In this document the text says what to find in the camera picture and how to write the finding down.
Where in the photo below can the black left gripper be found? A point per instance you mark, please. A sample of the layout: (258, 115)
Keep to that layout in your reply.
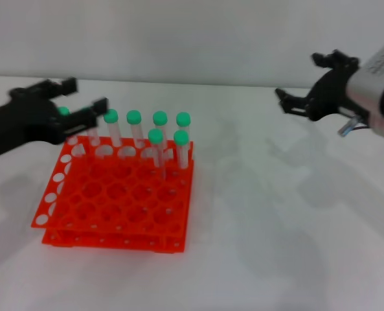
(23, 123)

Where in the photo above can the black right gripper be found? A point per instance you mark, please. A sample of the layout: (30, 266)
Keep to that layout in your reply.
(331, 94)

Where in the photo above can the clear test tube green cap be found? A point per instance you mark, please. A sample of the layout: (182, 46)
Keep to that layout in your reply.
(183, 119)
(134, 116)
(63, 111)
(111, 116)
(181, 137)
(155, 136)
(93, 136)
(160, 118)

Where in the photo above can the orange plastic test tube rack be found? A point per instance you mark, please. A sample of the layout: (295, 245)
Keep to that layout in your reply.
(114, 194)

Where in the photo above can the metal plug on right wrist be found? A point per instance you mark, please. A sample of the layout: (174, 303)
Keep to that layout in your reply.
(347, 126)

